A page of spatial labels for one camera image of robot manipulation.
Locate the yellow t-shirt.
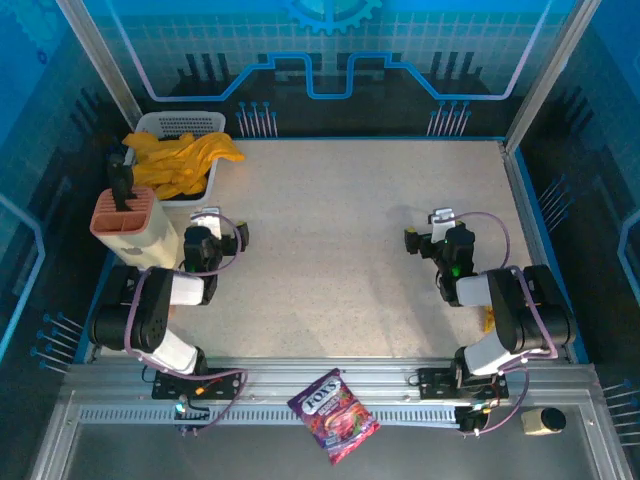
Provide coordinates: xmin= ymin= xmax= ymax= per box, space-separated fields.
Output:
xmin=122 ymin=130 xmax=246 ymax=201

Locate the cream knife block pink top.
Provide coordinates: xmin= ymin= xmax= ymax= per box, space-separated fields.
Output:
xmin=89 ymin=187 xmax=180 ymax=271

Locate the white perforated plastic basket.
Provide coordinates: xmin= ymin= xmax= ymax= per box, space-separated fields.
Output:
xmin=123 ymin=110 xmax=227 ymax=209

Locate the purple candy bag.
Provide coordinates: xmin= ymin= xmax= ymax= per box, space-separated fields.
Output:
xmin=286 ymin=368 xmax=381 ymax=466

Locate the beige and black tape roll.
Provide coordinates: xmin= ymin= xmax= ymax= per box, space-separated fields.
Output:
xmin=519 ymin=407 xmax=568 ymax=436

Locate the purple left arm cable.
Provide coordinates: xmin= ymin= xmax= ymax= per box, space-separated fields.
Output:
xmin=123 ymin=213 xmax=250 ymax=437

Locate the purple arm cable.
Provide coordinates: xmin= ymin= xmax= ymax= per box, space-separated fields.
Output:
xmin=452 ymin=211 xmax=559 ymax=439
xmin=123 ymin=213 xmax=250 ymax=437

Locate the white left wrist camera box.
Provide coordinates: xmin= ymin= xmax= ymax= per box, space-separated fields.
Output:
xmin=190 ymin=207 xmax=222 ymax=240

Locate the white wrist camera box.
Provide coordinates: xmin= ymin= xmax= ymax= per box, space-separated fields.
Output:
xmin=428 ymin=208 xmax=459 ymax=242
xmin=190 ymin=207 xmax=222 ymax=240

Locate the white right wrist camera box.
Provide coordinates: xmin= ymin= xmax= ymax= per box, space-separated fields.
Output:
xmin=428 ymin=208 xmax=459 ymax=242

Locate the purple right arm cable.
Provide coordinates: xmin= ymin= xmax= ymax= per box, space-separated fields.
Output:
xmin=452 ymin=211 xmax=559 ymax=439

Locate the black knife handle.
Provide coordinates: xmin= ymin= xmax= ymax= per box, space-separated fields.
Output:
xmin=106 ymin=153 xmax=136 ymax=214

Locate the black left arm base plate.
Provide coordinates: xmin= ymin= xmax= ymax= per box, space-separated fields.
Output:
xmin=152 ymin=367 xmax=244 ymax=401

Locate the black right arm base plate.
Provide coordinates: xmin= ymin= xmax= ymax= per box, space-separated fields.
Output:
xmin=417 ymin=367 xmax=510 ymax=401

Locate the aluminium base frame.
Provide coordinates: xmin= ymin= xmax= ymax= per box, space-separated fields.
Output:
xmin=29 ymin=355 xmax=634 ymax=480

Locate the black cable connector box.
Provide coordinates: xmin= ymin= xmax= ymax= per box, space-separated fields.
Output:
xmin=457 ymin=399 xmax=494 ymax=436
xmin=173 ymin=394 xmax=210 ymax=437

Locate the slotted grey cable duct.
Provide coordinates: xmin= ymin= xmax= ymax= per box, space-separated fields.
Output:
xmin=78 ymin=403 xmax=464 ymax=427

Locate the aluminium frame post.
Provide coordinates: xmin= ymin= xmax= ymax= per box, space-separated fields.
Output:
xmin=503 ymin=0 xmax=604 ymax=154
xmin=54 ymin=0 xmax=146 ymax=132

